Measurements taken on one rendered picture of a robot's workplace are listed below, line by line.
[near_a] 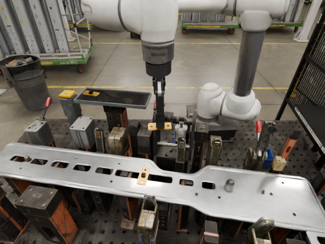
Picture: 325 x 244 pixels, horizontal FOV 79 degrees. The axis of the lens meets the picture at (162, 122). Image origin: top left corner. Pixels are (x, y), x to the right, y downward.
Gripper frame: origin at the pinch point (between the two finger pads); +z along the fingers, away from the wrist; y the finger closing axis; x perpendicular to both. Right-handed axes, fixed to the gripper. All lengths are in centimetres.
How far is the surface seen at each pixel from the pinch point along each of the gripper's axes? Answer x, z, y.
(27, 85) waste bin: -178, 83, -197
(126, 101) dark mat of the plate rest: -15.6, 10.7, -28.6
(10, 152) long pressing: -70, 26, -12
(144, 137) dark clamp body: -7.1, 19.5, -11.5
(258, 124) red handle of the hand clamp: 42.8, 13.2, -10.1
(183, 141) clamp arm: 9.7, 17.5, -5.9
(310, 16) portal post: 446, 71, -550
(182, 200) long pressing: 7.0, 26.9, 15.8
